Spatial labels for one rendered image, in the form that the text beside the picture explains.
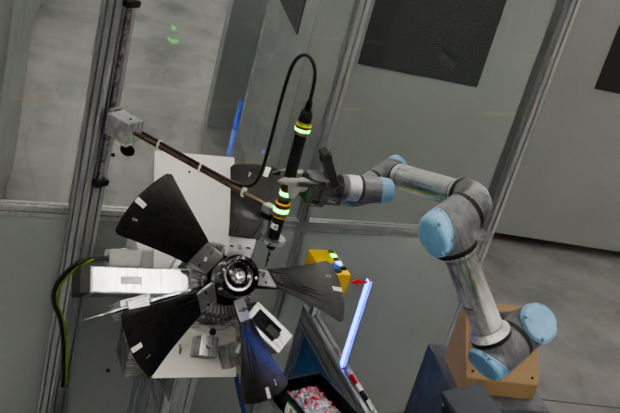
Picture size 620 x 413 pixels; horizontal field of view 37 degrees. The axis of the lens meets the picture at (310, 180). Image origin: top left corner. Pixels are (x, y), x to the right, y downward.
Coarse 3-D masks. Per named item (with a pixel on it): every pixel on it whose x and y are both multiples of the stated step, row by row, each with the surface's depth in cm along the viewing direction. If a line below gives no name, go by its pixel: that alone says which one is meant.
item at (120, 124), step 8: (112, 112) 283; (120, 112) 285; (128, 112) 286; (112, 120) 282; (120, 120) 280; (128, 120) 281; (136, 120) 282; (104, 128) 286; (112, 128) 282; (120, 128) 280; (128, 128) 279; (136, 128) 282; (112, 136) 283; (120, 136) 281; (128, 136) 281; (136, 136) 284
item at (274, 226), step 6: (306, 102) 243; (312, 102) 243; (306, 108) 243; (300, 114) 244; (306, 114) 243; (312, 114) 244; (300, 120) 244; (306, 120) 244; (276, 222) 256; (282, 222) 257; (270, 228) 258; (276, 228) 257; (270, 234) 258; (276, 234) 258; (276, 240) 259; (270, 246) 260
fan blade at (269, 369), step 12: (240, 324) 255; (252, 324) 262; (252, 336) 259; (252, 348) 256; (264, 348) 264; (252, 360) 255; (264, 360) 261; (252, 372) 253; (264, 372) 258; (276, 372) 264; (252, 384) 252; (264, 384) 257; (240, 396) 248; (252, 396) 251; (264, 396) 255
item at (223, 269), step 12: (216, 264) 261; (228, 264) 255; (240, 264) 257; (252, 264) 258; (204, 276) 263; (216, 276) 255; (228, 276) 254; (252, 276) 258; (216, 288) 257; (228, 288) 253; (240, 288) 255; (252, 288) 256; (228, 300) 264
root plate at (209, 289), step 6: (204, 288) 254; (210, 288) 256; (198, 294) 253; (204, 294) 255; (210, 294) 258; (198, 300) 255; (204, 300) 257; (210, 300) 259; (216, 300) 261; (204, 306) 258
